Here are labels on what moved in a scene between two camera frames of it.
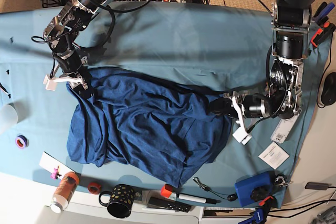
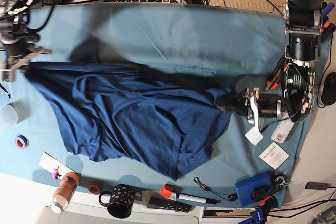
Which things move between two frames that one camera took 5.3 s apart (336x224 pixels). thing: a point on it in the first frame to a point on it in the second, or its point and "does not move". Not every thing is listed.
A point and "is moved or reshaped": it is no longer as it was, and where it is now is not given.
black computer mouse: [328, 91] does not move
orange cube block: [166, 190] does not move
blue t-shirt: [161, 128] is moved or reshaped
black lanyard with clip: [230, 197] does not move
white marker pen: [198, 199] does not move
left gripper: [73, 67] to [13, 62]
